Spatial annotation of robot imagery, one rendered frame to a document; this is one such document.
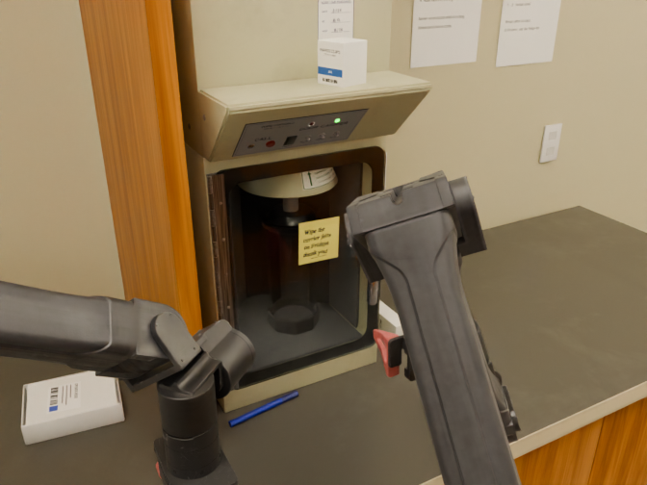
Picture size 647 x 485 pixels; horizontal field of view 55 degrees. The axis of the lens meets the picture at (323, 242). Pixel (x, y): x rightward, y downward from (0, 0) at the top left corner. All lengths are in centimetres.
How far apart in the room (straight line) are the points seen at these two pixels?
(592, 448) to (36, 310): 112
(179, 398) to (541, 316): 102
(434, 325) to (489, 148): 144
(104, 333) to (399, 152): 117
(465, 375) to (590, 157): 180
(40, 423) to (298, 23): 76
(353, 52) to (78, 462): 77
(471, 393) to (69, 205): 107
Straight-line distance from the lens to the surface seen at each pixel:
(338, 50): 89
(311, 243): 104
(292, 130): 89
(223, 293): 101
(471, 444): 43
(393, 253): 44
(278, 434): 111
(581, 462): 141
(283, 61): 95
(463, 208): 52
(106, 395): 118
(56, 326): 58
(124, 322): 61
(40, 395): 122
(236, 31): 91
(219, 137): 85
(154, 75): 79
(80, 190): 136
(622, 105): 223
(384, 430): 112
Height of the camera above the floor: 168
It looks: 25 degrees down
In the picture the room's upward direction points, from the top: straight up
